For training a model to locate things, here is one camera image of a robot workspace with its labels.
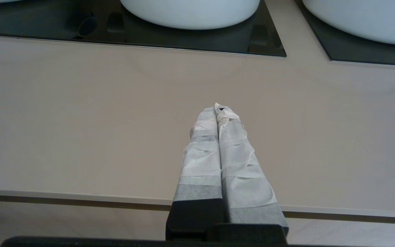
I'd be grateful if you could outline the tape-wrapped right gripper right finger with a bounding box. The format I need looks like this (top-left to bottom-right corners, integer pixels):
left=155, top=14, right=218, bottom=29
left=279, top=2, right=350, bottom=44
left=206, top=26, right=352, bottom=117
left=214, top=102, right=289, bottom=237

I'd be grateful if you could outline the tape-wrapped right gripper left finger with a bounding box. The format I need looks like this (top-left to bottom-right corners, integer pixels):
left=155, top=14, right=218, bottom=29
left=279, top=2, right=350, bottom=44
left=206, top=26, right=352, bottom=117
left=165, top=107, right=226, bottom=240

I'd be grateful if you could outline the wide black glass cooktop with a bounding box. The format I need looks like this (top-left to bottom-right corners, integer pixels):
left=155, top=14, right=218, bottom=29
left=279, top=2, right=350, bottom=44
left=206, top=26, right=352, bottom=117
left=0, top=0, right=287, bottom=58

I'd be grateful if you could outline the white pot with side handles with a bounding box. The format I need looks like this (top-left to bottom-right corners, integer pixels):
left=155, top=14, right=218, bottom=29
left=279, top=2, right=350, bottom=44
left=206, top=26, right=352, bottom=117
left=302, top=0, right=395, bottom=46
left=120, top=0, right=261, bottom=31

